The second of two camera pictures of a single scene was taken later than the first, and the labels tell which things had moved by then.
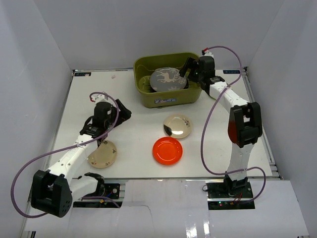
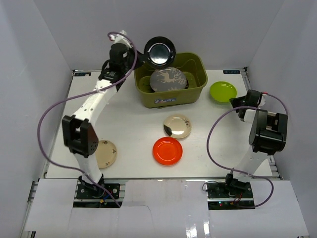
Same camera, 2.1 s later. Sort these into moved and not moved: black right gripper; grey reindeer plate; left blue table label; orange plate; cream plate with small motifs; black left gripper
Moved: black left gripper; black right gripper
Not moved: orange plate; cream plate with small motifs; grey reindeer plate; left blue table label
